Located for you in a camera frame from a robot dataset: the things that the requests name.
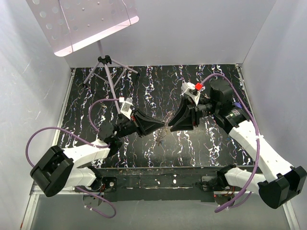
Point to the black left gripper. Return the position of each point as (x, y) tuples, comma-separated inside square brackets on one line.
[(147, 124)]

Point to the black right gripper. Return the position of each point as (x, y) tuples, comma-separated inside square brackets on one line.
[(185, 123)]

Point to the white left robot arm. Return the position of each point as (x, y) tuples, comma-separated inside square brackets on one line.
[(59, 168)]

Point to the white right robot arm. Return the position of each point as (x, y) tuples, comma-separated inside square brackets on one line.
[(279, 180)]

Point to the purple toy microphone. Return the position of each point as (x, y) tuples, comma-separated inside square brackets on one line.
[(237, 104)]

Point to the white perforated music stand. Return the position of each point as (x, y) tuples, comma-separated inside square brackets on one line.
[(70, 25)]

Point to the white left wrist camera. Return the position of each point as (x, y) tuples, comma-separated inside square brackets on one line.
[(125, 108)]

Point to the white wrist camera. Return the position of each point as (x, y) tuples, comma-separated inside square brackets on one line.
[(190, 90), (125, 108)]

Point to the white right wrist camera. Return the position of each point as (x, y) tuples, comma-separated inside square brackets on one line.
[(190, 90)]

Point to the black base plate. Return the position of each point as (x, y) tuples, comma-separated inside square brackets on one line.
[(157, 183)]

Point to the aluminium rail frame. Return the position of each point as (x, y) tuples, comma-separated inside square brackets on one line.
[(273, 178)]

